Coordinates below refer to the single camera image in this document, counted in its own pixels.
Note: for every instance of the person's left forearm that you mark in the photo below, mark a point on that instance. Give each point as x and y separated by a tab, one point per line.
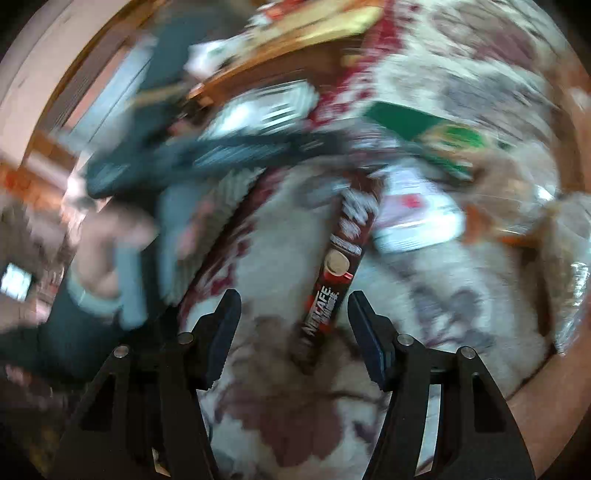
69	341

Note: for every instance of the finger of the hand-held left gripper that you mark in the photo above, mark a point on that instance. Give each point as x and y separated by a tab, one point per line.
277	147

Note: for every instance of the wooden table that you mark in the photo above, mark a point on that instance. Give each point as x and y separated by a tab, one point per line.
300	60

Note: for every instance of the floral fleece blanket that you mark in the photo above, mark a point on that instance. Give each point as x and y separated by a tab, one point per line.
272	258

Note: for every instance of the person's left hand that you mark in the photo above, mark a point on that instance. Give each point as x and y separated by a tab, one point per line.
99	267

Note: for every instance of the green snack packet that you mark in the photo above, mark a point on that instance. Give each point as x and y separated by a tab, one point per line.
429	134

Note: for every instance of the green white chevron box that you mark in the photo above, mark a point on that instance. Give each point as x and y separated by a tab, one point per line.
268	110

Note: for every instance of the brown coffee stick sachet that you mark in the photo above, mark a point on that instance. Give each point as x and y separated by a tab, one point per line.
334	272

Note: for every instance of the clear plastic bag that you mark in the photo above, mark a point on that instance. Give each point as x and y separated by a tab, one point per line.
554	221

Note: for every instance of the white box with red mark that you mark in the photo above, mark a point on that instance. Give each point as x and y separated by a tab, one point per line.
415	217

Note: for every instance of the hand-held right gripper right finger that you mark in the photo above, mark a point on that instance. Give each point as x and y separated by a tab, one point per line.
371	341

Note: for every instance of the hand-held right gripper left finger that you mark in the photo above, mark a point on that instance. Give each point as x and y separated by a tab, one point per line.
221	341

